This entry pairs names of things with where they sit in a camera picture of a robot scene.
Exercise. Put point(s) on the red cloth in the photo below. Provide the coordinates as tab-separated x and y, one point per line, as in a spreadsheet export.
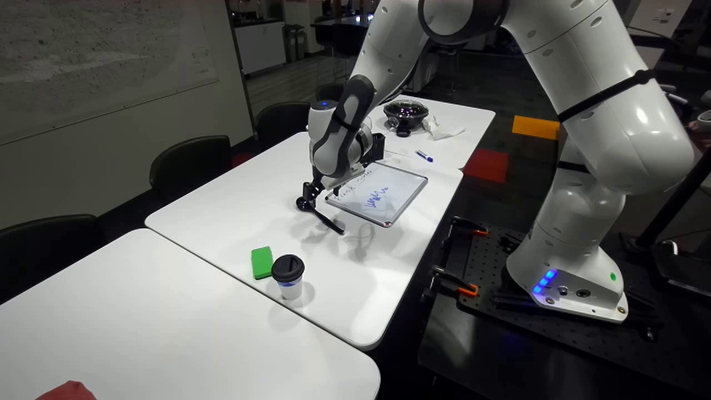
68	391

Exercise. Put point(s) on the white background cabinet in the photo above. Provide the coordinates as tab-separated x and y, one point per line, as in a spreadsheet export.
258	46

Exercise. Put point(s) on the cup with black lid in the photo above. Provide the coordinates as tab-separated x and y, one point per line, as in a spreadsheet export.
288	270

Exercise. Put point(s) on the black bowl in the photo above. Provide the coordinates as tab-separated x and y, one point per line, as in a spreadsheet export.
405	115

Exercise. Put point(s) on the large wall whiteboard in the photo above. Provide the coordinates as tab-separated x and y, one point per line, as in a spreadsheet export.
97	67

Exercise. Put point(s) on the orange floor square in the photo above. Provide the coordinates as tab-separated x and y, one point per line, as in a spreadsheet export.
537	127

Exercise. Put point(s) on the orange black clamp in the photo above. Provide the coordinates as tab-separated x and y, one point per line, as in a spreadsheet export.
466	230
453	285

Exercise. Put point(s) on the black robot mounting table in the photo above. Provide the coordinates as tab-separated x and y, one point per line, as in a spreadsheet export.
502	347

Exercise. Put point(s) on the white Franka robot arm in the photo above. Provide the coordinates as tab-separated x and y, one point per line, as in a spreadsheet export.
629	140

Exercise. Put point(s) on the red floor square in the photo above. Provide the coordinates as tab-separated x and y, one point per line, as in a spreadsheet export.
487	166

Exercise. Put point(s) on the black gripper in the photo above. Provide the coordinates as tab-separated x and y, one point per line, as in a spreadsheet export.
320	181

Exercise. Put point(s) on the small framed whiteboard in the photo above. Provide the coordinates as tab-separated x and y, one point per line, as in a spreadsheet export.
380	197

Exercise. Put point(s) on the blue marker pen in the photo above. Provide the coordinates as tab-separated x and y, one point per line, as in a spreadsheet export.
426	157

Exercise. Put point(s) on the clear plastic glass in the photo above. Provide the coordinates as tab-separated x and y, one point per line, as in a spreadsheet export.
448	130

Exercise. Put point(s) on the green rectangular block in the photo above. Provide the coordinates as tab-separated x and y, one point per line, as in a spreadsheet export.
260	264

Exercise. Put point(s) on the black office chair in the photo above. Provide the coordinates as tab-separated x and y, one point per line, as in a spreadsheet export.
189	166
283	123
46	247

